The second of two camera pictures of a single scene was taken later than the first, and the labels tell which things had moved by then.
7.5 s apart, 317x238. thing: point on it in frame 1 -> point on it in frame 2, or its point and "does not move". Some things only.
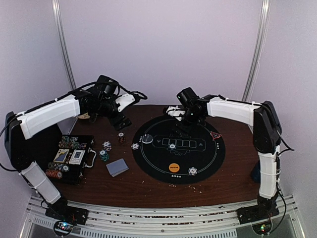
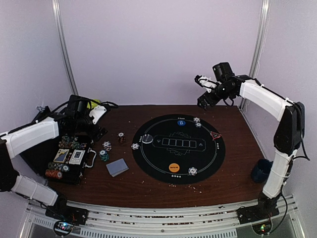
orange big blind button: (174, 167) does not move
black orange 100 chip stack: (121, 137) does not move
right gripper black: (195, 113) -> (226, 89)
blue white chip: (134, 146) does not move
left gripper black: (115, 120) -> (101, 133)
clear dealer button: (147, 138) does not move
